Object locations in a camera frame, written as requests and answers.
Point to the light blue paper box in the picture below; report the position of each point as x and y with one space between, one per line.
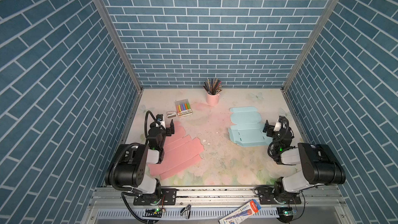
247 128

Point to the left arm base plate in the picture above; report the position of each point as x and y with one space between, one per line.
161 197

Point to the round black device green light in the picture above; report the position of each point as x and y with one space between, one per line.
285 214

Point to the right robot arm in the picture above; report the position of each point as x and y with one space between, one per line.
319 165

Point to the small green circuit board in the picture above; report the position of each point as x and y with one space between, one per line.
151 213

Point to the bundle of coloured pencils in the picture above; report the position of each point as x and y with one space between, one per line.
212 86

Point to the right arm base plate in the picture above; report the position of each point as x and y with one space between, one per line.
268 195

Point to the clear highlighter marker pack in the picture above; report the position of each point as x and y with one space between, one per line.
183 108

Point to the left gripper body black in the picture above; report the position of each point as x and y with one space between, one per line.
168 130

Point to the red blue pen package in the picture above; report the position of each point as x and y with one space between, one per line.
238 216

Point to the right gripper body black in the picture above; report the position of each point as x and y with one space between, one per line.
270 129

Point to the black metal clip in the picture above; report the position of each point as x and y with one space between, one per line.
186 212

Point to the pink metal pencil cup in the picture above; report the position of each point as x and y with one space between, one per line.
212 99

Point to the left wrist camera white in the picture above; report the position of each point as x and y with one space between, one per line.
160 121

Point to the pink flat paper box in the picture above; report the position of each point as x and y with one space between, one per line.
181 151

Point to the aluminium mounting rail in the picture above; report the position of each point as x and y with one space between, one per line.
214 203

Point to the small white eraser box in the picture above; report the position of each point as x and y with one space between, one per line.
171 114

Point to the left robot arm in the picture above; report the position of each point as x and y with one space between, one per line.
126 171

